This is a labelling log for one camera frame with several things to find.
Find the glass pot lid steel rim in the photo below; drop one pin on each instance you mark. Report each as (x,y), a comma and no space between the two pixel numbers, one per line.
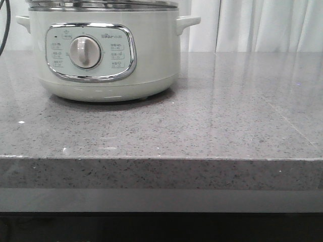
(77,6)

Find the pale green electric cooking pot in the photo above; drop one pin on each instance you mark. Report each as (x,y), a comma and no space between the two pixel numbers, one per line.
(101,55)

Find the white pleated curtain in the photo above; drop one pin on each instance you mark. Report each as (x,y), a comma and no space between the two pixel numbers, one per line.
(253,26)

